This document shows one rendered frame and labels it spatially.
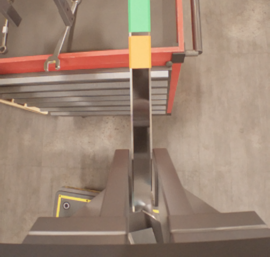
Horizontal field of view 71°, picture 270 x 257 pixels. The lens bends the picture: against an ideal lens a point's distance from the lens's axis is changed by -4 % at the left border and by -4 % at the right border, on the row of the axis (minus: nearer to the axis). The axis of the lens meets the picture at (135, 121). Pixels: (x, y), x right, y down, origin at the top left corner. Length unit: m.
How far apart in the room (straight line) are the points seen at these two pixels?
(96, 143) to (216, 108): 0.88
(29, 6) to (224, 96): 1.24
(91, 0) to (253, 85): 1.23
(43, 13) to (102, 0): 0.19
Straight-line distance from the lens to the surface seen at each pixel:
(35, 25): 0.70
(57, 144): 1.58
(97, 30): 0.60
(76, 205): 1.19
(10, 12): 0.54
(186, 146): 1.39
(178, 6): 0.56
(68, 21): 0.47
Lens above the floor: 1.37
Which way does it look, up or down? 78 degrees down
